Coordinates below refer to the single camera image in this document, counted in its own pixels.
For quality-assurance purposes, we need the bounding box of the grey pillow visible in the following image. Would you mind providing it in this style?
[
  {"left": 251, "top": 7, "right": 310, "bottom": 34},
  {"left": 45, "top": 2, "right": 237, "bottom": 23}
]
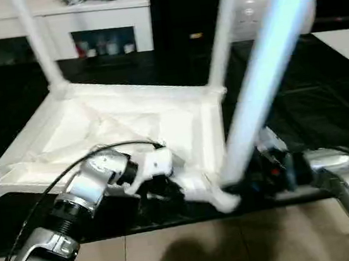
[{"left": 230, "top": 0, "right": 322, "bottom": 44}]

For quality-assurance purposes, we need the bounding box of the white flat board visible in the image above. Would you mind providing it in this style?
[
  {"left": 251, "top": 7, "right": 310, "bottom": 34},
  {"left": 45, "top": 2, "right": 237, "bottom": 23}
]
[{"left": 312, "top": 28, "right": 349, "bottom": 82}]

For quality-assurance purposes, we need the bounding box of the white plastic table top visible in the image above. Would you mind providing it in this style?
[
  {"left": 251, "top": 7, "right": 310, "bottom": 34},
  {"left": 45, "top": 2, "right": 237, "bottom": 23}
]
[{"left": 0, "top": 63, "right": 244, "bottom": 241}]

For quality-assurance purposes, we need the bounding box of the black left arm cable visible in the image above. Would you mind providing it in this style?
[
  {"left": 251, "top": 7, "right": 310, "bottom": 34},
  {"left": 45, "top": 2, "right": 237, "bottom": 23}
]
[{"left": 0, "top": 137, "right": 180, "bottom": 261}]

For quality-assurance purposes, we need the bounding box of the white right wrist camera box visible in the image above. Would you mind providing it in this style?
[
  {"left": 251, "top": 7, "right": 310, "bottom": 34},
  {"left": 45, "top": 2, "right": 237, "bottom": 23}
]
[{"left": 255, "top": 124, "right": 297, "bottom": 193}]

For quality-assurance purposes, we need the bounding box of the black mat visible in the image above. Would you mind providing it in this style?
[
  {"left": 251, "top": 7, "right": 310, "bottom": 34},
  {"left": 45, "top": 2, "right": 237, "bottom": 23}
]
[{"left": 0, "top": 23, "right": 349, "bottom": 254}]

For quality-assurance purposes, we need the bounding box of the black cabinet with gold label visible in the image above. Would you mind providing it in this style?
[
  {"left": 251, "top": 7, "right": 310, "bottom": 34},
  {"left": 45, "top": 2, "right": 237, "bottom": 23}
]
[{"left": 149, "top": 0, "right": 238, "bottom": 54}]

